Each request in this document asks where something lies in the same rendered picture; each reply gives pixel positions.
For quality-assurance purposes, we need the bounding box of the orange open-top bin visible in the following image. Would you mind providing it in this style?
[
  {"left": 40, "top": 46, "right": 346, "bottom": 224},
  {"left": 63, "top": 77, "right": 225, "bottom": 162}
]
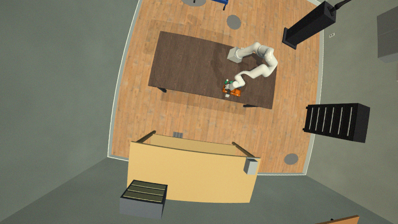
[{"left": 222, "top": 85, "right": 241, "bottom": 97}]

